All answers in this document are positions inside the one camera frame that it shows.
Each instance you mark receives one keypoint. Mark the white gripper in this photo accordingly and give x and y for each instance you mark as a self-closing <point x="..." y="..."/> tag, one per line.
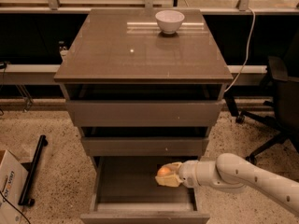
<point x="188" y="174"/>

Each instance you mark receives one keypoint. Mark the orange fruit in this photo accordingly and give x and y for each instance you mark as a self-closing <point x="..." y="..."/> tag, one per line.
<point x="163" y="171"/>

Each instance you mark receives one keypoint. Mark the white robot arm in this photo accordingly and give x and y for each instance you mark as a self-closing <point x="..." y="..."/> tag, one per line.
<point x="231" y="173"/>

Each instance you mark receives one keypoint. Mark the bottom grey drawer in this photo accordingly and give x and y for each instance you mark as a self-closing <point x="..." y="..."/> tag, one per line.
<point x="125" y="192"/>

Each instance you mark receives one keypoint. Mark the grey drawer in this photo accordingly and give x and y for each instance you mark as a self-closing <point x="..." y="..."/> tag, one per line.
<point x="125" y="192"/>
<point x="144" y="141"/>
<point x="144" y="113"/>

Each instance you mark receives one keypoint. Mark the middle grey drawer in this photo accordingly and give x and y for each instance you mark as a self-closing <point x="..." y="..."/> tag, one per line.
<point x="144" y="141"/>

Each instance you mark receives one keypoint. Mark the grey drawer cabinet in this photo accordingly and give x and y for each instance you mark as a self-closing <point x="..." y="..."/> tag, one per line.
<point x="122" y="55"/>

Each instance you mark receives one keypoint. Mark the top grey drawer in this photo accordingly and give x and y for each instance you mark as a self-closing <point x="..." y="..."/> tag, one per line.
<point x="144" y="113"/>

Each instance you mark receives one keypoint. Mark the black office chair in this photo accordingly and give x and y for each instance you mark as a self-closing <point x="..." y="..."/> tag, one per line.
<point x="285" y="91"/>

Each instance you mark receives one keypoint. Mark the black metal bar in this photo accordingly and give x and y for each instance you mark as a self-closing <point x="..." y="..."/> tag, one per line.
<point x="25" y="200"/>

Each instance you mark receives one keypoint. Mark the white ceramic bowl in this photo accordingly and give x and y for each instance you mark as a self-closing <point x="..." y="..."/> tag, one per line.
<point x="169" y="21"/>

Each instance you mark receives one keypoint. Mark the white cardboard box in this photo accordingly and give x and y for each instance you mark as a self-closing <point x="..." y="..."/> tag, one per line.
<point x="12" y="179"/>

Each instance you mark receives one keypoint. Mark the small clear bottle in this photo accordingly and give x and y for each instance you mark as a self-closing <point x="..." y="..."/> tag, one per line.
<point x="63" y="49"/>

